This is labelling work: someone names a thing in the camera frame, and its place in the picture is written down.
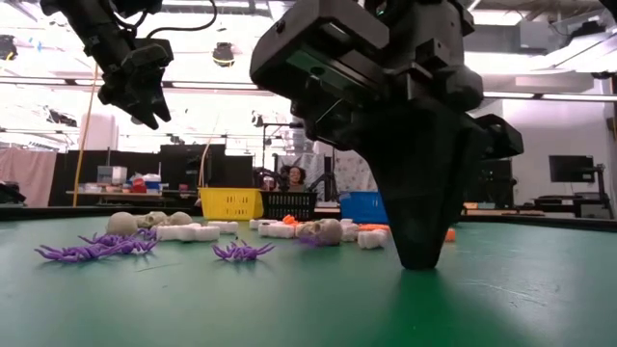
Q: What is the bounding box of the black metal frame stand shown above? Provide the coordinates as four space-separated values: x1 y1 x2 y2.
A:
260 121 337 202

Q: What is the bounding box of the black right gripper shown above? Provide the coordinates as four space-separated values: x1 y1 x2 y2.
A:
291 28 525 270

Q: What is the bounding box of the person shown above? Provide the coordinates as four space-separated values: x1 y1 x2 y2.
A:
281 165 309 193

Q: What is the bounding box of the pink curtain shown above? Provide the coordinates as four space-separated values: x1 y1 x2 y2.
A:
0 147 58 208

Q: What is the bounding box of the black desk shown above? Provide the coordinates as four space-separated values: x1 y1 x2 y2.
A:
532 191 614 219

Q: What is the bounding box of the beige toy skull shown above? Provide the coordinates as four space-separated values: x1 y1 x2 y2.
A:
296 218 344 247
105 211 140 237
137 210 170 229
166 211 196 227

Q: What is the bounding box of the white column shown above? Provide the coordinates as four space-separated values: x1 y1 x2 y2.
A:
79 106 121 151

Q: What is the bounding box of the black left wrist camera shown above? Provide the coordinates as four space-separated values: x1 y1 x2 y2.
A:
125 38 174 68

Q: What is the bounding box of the black partition wall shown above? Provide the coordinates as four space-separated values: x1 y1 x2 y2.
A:
47 143 255 207

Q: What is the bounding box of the white patterned sheet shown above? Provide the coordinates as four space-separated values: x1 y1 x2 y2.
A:
332 148 380 194

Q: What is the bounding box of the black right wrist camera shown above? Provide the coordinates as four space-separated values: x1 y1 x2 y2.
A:
249 0 390 105

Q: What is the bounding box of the yellow power cable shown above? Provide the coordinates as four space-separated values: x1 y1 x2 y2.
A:
71 65 101 208

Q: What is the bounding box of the black ceiling-hung device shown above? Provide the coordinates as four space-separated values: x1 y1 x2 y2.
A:
210 41 237 68

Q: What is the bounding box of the black plastic basket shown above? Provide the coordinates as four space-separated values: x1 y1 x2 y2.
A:
260 190 319 223

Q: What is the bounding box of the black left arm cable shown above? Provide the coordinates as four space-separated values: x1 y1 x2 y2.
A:
144 0 219 39

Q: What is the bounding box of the clear storage box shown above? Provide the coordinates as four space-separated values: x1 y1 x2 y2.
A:
95 166 129 185

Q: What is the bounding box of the wooden work table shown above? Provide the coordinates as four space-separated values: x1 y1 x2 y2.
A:
66 189 165 199

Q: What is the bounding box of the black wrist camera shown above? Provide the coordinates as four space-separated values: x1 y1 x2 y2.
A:
125 38 174 68
249 0 390 105

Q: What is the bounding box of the ceiling light strip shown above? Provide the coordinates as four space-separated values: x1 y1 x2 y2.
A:
0 75 617 103

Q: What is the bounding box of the blue plastic basket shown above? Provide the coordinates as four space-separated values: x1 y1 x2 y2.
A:
339 190 389 225

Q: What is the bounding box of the yellow plastic basket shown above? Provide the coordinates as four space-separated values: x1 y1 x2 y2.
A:
198 187 265 222

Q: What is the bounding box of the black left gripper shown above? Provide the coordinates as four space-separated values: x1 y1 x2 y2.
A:
98 47 173 131

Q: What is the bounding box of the black computer monitor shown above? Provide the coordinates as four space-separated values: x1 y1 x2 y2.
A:
548 154 596 184

